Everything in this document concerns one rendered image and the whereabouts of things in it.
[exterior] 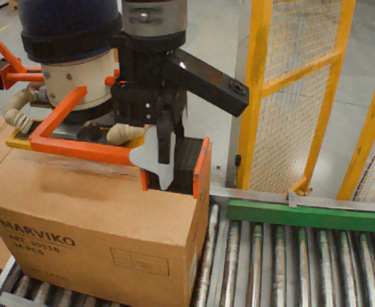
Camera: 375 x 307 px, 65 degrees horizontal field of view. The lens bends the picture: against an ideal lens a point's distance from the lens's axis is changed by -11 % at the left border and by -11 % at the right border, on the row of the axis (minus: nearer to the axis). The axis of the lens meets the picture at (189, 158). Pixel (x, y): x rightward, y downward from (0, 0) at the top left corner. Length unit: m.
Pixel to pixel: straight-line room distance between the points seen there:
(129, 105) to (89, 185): 0.52
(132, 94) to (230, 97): 0.12
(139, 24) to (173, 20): 0.04
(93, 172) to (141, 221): 0.23
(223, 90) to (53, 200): 0.62
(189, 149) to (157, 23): 0.20
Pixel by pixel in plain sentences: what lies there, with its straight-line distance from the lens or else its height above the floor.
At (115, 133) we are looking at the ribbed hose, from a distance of 0.69.
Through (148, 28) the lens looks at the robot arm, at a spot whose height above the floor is 1.45.
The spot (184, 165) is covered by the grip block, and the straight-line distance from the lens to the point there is 0.45.
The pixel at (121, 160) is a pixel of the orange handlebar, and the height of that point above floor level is 1.24.
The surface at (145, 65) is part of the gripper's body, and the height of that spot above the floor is 1.40.
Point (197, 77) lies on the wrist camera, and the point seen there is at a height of 1.39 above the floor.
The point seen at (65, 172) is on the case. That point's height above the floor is 0.95.
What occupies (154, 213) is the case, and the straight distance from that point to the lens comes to 0.81.
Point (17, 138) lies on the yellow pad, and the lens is 0.84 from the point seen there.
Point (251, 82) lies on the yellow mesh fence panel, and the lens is 1.15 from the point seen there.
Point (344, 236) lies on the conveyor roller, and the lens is 1.39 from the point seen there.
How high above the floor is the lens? 1.56
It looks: 39 degrees down
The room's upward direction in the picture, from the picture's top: straight up
